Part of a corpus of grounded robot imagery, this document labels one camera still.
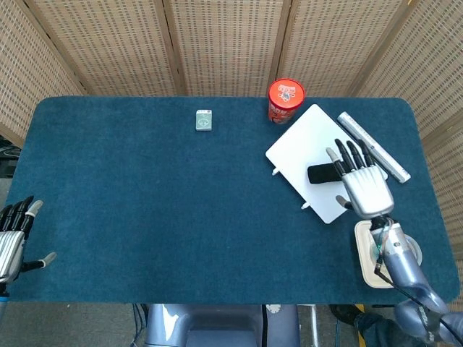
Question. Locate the silver printed long tube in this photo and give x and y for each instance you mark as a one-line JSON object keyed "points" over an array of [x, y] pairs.
{"points": [[372, 144]]}

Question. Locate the red instant noodle cup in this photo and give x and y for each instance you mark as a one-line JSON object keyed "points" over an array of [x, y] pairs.
{"points": [[285, 95]]}

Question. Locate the white cutting board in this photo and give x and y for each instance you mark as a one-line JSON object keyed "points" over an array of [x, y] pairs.
{"points": [[307, 141]]}

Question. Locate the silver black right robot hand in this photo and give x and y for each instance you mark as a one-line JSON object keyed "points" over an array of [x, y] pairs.
{"points": [[369, 191]]}

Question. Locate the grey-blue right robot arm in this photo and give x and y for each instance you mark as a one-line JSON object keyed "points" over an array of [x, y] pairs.
{"points": [[401, 260]]}

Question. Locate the cream square tray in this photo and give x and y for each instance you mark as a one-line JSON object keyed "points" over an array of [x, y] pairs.
{"points": [[365, 253]]}

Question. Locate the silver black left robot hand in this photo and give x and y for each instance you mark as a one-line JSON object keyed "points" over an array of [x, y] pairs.
{"points": [[11, 249]]}

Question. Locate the blue velvet table cloth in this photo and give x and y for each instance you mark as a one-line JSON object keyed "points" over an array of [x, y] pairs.
{"points": [[162, 209]]}

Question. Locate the black small object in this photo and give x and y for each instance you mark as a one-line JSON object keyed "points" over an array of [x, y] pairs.
{"points": [[322, 174]]}

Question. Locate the woven rattan folding screen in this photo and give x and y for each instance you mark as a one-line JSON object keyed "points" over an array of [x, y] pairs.
{"points": [[224, 47]]}

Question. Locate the small green card box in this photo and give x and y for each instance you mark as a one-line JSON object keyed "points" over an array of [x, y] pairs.
{"points": [[204, 120]]}

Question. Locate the dark blue bag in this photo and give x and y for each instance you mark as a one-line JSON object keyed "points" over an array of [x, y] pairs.
{"points": [[376, 330]]}

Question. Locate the grey-blue robot torso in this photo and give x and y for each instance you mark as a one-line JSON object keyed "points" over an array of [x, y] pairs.
{"points": [[202, 325]]}

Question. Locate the clear round glass dish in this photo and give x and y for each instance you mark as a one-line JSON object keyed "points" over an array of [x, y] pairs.
{"points": [[415, 249]]}

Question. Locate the white metal table leg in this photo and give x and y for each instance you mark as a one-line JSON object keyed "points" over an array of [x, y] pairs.
{"points": [[314, 325]]}

